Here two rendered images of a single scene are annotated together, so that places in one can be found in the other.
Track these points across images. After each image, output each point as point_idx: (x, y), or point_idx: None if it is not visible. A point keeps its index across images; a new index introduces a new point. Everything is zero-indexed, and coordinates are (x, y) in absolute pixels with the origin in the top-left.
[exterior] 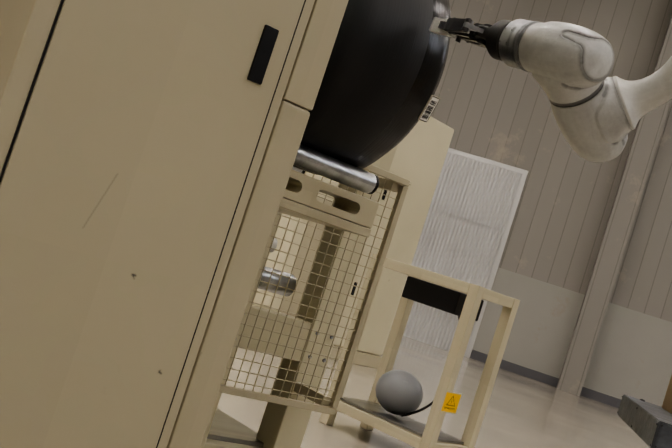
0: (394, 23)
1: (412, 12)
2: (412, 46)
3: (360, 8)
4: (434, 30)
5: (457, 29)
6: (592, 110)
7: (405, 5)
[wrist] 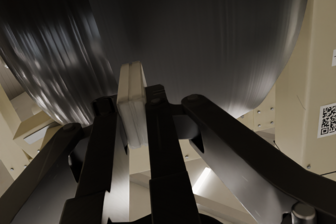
0: (226, 10)
1: (181, 65)
2: None
3: None
4: (142, 70)
5: (279, 154)
6: None
7: (206, 65)
